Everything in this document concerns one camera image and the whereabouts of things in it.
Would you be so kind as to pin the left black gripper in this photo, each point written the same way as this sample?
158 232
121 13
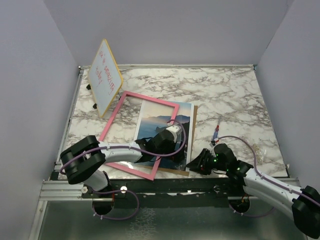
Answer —
179 156

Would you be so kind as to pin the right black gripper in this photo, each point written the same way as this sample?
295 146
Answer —
199 164

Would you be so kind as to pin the blue red screwdriver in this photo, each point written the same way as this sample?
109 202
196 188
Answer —
216 131

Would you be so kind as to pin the landscape photo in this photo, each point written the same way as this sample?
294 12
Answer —
152 120

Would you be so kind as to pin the pink picture frame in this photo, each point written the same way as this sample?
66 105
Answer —
148 176

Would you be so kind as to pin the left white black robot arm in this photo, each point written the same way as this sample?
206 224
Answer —
81 161

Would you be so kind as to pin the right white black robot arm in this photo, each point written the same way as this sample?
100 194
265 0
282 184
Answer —
302 205

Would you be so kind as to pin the small yellow-framed whiteboard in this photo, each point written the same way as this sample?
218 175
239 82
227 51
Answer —
104 77

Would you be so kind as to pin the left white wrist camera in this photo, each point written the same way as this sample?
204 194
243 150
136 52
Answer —
175 130

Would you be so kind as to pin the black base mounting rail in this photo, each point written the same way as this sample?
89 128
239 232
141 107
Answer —
182 192

